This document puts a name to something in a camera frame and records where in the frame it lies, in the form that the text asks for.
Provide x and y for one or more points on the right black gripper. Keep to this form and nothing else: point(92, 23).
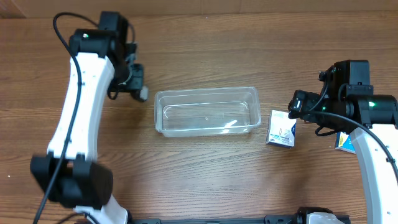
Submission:
point(308, 101)

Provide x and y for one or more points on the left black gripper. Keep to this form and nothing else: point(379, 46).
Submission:
point(135, 78)

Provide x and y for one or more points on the white blue medicine box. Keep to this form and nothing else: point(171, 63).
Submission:
point(281, 129)

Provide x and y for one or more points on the blue yellow VapoDrops box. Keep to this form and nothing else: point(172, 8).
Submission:
point(343, 143)

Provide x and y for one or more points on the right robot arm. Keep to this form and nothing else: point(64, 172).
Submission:
point(347, 103)

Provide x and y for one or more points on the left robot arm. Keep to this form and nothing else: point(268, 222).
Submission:
point(102, 65)

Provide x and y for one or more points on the clear plastic container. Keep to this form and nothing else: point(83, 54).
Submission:
point(207, 111)

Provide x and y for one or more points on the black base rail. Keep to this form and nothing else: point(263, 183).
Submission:
point(268, 219)

